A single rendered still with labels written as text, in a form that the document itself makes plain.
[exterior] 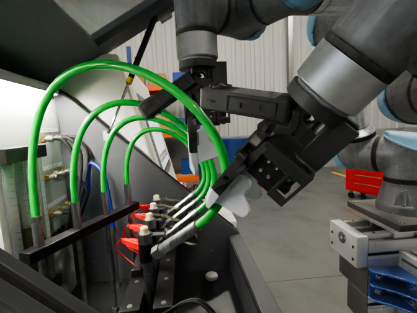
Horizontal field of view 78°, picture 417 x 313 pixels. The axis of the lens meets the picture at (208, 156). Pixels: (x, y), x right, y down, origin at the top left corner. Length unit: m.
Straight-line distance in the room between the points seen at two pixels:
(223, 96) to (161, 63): 6.83
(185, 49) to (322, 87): 0.28
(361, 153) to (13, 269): 0.88
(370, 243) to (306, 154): 0.59
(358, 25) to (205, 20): 0.29
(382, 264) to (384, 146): 0.33
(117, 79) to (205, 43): 0.47
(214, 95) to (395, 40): 0.17
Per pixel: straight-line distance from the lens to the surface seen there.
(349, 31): 0.26
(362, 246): 0.85
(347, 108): 0.27
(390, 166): 0.91
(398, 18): 0.26
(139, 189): 0.85
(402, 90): 0.39
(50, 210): 0.82
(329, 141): 0.29
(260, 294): 0.63
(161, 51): 7.19
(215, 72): 0.49
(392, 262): 0.93
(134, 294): 0.61
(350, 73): 0.26
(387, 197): 0.92
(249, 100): 0.29
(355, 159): 0.95
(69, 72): 0.49
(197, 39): 0.48
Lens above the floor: 1.31
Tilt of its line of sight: 7 degrees down
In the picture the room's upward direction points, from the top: 3 degrees counter-clockwise
